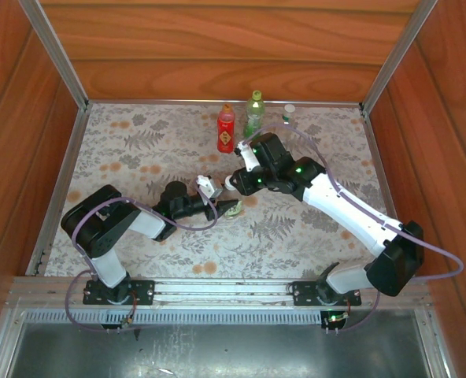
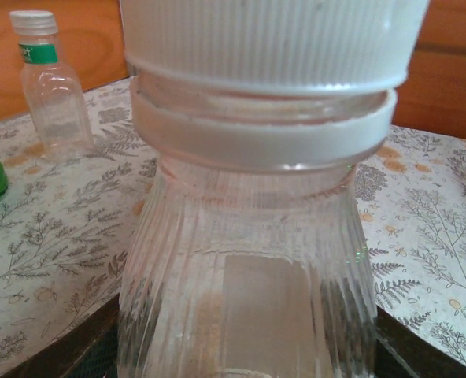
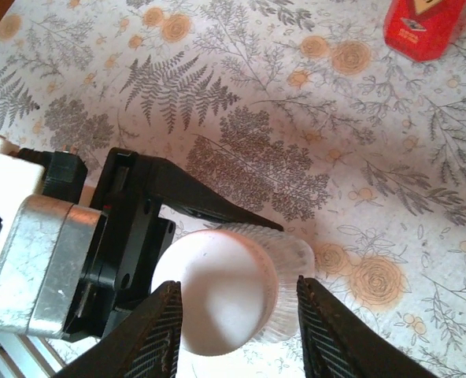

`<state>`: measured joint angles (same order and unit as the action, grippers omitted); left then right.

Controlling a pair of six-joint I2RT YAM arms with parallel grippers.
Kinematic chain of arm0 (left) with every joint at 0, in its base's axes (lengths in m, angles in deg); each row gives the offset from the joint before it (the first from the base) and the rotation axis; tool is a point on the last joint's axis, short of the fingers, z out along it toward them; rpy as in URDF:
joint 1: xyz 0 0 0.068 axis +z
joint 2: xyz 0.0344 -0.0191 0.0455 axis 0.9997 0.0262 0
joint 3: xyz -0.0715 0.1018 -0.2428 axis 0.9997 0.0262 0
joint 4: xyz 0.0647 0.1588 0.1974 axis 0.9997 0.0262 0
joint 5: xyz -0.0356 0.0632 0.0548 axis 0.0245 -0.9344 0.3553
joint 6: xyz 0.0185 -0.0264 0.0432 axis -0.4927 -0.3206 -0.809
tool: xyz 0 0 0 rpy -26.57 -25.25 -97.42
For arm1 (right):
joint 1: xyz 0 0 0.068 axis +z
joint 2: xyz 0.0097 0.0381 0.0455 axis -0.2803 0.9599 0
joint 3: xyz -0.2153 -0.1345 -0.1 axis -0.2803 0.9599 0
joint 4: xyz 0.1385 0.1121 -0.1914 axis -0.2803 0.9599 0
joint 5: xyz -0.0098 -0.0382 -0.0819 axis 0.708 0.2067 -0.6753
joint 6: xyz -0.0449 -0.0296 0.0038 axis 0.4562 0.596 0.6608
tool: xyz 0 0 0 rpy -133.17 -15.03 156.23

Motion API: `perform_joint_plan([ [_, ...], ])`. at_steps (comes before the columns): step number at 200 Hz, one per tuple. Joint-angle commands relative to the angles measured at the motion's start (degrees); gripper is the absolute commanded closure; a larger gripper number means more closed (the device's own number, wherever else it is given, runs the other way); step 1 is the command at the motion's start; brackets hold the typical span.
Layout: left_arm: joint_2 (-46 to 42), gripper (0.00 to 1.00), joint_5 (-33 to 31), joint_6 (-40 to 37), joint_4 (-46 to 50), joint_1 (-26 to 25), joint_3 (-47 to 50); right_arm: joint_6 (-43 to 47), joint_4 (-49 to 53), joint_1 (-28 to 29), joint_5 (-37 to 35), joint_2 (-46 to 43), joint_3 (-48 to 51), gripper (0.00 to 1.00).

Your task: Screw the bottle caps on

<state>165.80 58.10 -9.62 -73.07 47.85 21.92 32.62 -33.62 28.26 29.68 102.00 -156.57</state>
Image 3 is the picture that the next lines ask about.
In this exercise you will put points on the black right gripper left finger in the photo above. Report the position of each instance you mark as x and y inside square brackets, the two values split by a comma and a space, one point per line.
[150, 342]

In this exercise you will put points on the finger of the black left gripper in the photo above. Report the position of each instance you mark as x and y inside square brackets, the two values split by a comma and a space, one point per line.
[209, 197]

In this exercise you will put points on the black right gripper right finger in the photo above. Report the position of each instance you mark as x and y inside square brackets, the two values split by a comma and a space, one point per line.
[335, 346]

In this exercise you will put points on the large white bottle cap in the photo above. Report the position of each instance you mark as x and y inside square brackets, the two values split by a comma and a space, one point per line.
[217, 291]

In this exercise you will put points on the red plastic bottle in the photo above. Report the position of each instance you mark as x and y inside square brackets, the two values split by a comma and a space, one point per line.
[426, 27]

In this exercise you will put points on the floral tablecloth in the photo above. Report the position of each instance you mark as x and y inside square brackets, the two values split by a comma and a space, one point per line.
[256, 118]

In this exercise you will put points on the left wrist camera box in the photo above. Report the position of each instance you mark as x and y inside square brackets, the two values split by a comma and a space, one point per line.
[40, 256]

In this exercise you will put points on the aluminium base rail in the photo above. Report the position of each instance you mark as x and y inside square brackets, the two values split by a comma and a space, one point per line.
[8, 362]

